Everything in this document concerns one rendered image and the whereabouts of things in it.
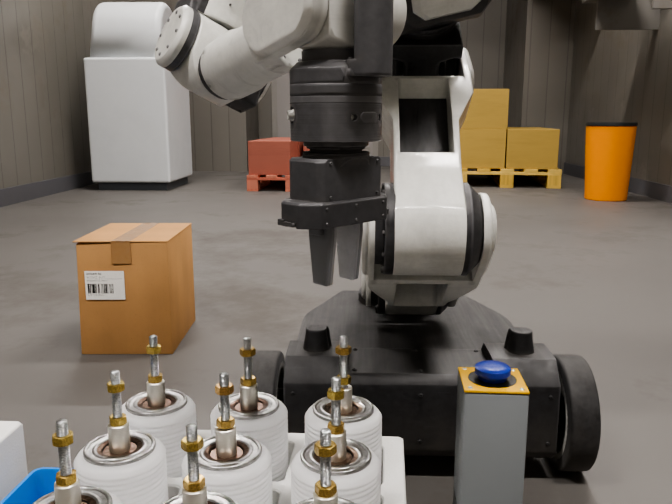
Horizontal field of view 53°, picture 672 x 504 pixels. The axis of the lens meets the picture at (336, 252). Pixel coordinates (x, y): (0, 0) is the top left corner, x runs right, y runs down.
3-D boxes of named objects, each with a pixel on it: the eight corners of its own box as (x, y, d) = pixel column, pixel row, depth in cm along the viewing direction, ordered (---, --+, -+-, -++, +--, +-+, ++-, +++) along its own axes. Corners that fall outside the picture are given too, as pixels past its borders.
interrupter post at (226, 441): (215, 462, 70) (214, 433, 70) (215, 451, 73) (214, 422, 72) (238, 460, 71) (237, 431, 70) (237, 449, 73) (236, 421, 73)
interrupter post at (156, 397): (153, 411, 83) (151, 386, 82) (143, 405, 84) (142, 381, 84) (170, 405, 84) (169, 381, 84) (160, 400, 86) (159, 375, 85)
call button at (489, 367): (472, 375, 78) (472, 358, 77) (506, 376, 78) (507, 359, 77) (476, 389, 74) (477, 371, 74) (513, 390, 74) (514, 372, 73)
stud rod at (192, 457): (189, 506, 59) (185, 428, 58) (189, 500, 60) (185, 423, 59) (200, 505, 60) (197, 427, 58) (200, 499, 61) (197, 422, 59)
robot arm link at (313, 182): (321, 234, 59) (321, 94, 56) (253, 222, 65) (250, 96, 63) (412, 218, 67) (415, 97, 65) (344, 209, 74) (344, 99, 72)
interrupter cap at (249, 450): (189, 476, 68) (189, 470, 67) (192, 441, 75) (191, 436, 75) (264, 470, 69) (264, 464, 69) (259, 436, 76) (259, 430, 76)
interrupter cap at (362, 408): (360, 395, 87) (360, 390, 87) (383, 420, 80) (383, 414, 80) (305, 404, 85) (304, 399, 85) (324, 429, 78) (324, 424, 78)
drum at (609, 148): (639, 202, 486) (646, 122, 475) (589, 201, 488) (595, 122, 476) (620, 196, 522) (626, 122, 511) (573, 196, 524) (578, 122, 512)
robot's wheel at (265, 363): (262, 432, 131) (260, 335, 127) (288, 432, 131) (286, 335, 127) (245, 487, 111) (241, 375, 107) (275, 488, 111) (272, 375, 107)
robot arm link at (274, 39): (312, 27, 56) (233, 71, 67) (389, 35, 62) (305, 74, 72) (301, -50, 56) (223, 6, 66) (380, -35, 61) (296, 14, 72)
